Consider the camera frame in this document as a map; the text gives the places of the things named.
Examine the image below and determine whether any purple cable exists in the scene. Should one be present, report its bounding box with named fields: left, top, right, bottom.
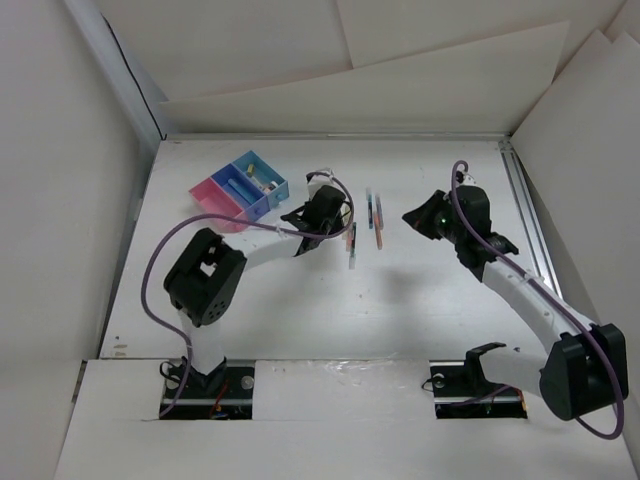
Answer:
left=140, top=168, right=356, bottom=419
left=452, top=159, right=627, bottom=440

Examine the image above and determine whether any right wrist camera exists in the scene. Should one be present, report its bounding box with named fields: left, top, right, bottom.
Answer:
left=456, top=170, right=477, bottom=186

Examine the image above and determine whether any orange highlighter pen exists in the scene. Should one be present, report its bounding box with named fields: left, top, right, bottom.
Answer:
left=373, top=212, right=384, bottom=250

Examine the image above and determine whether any light blue drawer box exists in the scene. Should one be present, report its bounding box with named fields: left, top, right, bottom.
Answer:
left=232, top=150, right=289, bottom=209

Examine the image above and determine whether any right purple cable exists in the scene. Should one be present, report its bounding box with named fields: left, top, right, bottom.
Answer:
left=452, top=159, right=627, bottom=440

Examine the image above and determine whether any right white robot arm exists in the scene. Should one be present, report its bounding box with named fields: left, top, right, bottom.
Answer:
left=402, top=185, right=629, bottom=421

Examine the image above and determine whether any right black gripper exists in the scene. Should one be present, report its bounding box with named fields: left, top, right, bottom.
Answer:
left=402, top=189, right=465, bottom=245

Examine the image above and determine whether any blue black pen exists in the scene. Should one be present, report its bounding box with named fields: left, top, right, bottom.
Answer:
left=365, top=187, right=374, bottom=230

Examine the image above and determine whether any purple grey marker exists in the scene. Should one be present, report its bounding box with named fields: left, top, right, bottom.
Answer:
left=374, top=193, right=384, bottom=229

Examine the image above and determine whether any aluminium rail right side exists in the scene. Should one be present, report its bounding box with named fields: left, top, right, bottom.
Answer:
left=498, top=139, right=563, bottom=298

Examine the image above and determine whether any dark blue drawer box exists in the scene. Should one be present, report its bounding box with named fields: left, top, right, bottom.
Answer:
left=211, top=164, right=270, bottom=221

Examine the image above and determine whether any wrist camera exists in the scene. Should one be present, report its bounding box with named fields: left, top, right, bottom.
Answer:
left=306, top=168, right=334, bottom=199
left=456, top=170, right=477, bottom=186

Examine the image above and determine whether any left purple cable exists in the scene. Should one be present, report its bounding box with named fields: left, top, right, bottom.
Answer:
left=140, top=168, right=356, bottom=419

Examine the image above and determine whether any white boxed eraser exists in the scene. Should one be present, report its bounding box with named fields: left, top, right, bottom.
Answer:
left=249, top=175, right=266, bottom=190

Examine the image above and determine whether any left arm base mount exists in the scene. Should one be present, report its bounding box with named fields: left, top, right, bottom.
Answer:
left=159, top=357, right=255, bottom=421

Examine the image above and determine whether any pink drawer box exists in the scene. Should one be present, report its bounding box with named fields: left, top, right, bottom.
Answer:
left=189, top=177, right=248, bottom=234

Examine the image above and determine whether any pink highlighter pen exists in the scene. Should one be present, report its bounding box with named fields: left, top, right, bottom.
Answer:
left=345, top=227, right=352, bottom=252

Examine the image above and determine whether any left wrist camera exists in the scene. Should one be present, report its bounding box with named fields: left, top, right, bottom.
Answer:
left=306, top=168, right=334, bottom=199

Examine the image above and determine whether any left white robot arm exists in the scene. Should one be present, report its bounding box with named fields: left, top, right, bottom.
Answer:
left=163, top=184, right=352, bottom=397

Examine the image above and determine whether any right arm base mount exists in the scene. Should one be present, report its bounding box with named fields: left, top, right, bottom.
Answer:
left=421, top=342, right=528, bottom=420

